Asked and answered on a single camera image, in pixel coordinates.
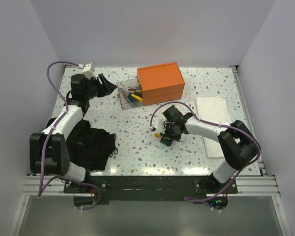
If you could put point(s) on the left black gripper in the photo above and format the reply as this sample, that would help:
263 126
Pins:
105 88

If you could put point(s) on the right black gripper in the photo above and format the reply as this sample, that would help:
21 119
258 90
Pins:
177 138

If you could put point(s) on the stubby green screwdriver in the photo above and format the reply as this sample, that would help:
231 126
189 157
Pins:
168 142

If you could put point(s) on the yellow screwdriver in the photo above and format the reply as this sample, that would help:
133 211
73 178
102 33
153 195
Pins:
128 93
137 97
158 135

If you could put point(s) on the clear plastic drawer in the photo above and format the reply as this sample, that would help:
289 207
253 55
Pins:
125 85

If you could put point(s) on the long green screwdriver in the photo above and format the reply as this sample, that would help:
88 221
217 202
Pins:
137 103

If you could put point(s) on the blue red screwdriver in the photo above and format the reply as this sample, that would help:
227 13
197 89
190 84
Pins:
128 98
139 90

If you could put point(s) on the orange drawer box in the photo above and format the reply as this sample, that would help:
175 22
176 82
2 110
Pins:
161 83

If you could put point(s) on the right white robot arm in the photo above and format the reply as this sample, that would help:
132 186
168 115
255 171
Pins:
238 145

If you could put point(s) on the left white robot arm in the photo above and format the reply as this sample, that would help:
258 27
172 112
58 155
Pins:
73 110

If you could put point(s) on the black cloth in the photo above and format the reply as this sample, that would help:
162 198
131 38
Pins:
91 150

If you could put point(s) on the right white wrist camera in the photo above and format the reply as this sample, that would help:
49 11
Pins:
158 126

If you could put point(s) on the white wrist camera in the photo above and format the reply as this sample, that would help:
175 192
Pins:
158 126
88 70

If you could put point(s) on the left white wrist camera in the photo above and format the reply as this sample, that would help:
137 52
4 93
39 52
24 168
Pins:
88 70

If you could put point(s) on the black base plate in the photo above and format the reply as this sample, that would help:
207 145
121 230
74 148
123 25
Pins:
97 190

